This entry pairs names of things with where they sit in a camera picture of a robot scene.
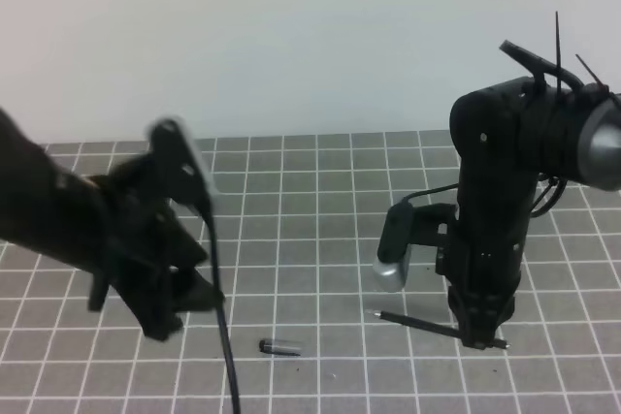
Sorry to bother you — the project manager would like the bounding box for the clear black pen cap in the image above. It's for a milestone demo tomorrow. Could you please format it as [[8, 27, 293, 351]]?
[[258, 338, 302, 357]]

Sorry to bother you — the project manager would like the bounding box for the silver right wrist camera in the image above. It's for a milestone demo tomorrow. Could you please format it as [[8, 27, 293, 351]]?
[[373, 201, 414, 292]]

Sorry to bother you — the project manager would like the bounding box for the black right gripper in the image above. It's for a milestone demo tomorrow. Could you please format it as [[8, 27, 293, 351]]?
[[436, 205, 523, 349]]

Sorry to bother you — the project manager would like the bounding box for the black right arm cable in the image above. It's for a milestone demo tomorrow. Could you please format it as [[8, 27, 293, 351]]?
[[499, 11, 610, 103]]

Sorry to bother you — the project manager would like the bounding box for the black pen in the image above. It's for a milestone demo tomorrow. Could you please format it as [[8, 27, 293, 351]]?
[[367, 310, 510, 350]]

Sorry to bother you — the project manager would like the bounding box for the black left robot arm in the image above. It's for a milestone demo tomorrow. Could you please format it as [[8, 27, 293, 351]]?
[[1, 112, 224, 341]]

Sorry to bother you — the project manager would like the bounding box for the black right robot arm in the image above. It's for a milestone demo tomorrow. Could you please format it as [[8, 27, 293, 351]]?
[[441, 78, 620, 349]]

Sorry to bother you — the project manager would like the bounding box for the grey checkered tablecloth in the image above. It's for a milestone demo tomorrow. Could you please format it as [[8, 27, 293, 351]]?
[[1, 131, 620, 413]]

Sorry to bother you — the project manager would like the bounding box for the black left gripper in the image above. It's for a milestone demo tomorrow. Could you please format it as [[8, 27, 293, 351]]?
[[88, 151, 224, 342]]

